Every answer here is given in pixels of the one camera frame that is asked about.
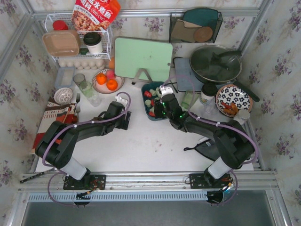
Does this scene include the flower patterned plate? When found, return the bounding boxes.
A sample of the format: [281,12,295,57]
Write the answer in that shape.
[215,84,253,118]

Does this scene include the clear glass tumbler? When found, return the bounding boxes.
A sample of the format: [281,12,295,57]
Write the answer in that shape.
[88,92,101,107]

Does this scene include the white bottle blue label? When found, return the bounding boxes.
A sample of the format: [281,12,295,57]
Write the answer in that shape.
[233,109,250,125]

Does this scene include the teal storage basket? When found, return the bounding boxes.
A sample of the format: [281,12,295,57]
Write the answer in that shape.
[141,81,166,121]

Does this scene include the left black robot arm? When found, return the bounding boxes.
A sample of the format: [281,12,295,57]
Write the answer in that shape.
[35,92,131,188]

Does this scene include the striped kitchen towel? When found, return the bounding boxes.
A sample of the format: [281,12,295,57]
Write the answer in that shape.
[31,98,75,154]

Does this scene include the light green cutting board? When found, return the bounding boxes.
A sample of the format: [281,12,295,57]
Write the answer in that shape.
[114,37,173,81]

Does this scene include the black frying pan with lid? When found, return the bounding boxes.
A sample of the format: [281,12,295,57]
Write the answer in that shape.
[189,45,260,102]

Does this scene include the white strainer basket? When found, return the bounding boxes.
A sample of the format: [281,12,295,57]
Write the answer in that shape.
[54,88,73,105]

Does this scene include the red snack bag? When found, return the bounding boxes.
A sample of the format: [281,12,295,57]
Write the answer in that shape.
[71,0,121,32]

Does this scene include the clear plastic cup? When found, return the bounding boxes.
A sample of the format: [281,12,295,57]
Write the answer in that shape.
[204,102,219,119]

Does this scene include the black mesh holder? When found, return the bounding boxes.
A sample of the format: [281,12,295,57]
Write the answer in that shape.
[169,8,223,43]

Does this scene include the beige plastic container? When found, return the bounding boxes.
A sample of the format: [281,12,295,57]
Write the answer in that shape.
[42,30,80,57]

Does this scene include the white wire rack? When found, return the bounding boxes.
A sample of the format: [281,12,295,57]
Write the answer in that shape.
[44,13,111,62]

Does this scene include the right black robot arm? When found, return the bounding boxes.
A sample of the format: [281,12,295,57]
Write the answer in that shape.
[154,85,258,187]

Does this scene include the white cup black lid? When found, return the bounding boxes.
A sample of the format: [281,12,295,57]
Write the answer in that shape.
[83,32,103,54]

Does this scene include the silver fork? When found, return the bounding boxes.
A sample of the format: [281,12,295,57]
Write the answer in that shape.
[75,93,80,121]

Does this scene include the blue grey trivet mat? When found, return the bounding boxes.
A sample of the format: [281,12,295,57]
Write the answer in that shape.
[173,57,203,92]

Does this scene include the jar with black lid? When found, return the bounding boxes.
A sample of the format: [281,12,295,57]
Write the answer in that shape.
[200,82,218,105]

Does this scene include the clear storage box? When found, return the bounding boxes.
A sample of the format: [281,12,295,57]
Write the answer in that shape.
[55,66,76,89]

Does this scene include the egg tray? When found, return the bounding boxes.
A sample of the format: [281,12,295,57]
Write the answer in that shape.
[58,59,106,70]

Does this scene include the fruit plate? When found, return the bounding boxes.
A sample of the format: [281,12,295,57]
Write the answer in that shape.
[92,69,125,94]

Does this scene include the grey green tumbler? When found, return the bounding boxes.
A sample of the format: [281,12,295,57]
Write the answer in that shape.
[73,73,94,98]

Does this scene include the red lid jar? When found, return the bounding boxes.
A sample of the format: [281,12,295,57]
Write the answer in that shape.
[52,20,68,31]

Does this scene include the green glass cup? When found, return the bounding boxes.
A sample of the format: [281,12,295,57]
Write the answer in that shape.
[181,90,199,109]

